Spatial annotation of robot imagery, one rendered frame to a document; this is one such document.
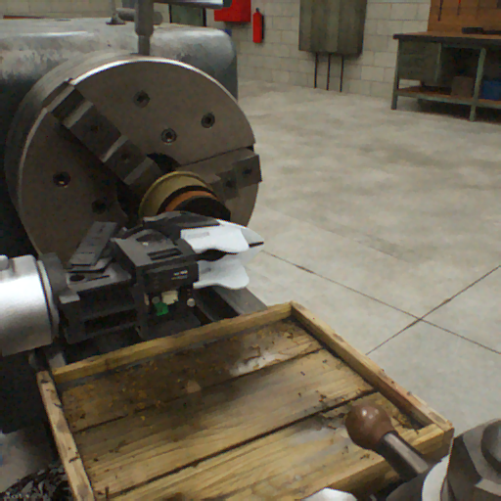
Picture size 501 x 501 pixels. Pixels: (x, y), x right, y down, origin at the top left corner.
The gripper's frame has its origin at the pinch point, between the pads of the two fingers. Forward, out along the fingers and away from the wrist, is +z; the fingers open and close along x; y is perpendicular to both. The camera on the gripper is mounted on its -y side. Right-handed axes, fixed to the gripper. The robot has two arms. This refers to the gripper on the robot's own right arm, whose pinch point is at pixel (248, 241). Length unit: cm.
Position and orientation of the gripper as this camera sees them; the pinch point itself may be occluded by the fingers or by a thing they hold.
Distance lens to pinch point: 56.5
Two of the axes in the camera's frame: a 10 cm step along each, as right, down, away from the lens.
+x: 0.0, -9.0, -4.3
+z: 8.8, -2.1, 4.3
